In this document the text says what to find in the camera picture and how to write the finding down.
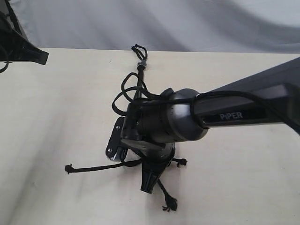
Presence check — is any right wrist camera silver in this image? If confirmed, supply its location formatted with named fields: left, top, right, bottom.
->
left=105, top=117, right=128, bottom=162

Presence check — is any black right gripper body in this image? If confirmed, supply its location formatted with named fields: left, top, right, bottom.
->
left=121, top=138, right=175, bottom=194

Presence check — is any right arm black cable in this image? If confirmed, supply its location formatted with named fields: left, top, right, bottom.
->
left=111, top=72, right=300, bottom=136

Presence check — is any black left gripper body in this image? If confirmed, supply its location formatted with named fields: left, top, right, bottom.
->
left=0, top=16, right=49, bottom=65

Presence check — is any clear tape piece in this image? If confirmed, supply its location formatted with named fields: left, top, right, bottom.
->
left=137, top=60, right=147, bottom=69

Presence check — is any grey backdrop cloth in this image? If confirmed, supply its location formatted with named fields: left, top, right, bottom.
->
left=10, top=0, right=300, bottom=53

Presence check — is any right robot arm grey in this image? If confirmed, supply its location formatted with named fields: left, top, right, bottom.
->
left=121, top=58, right=300, bottom=193

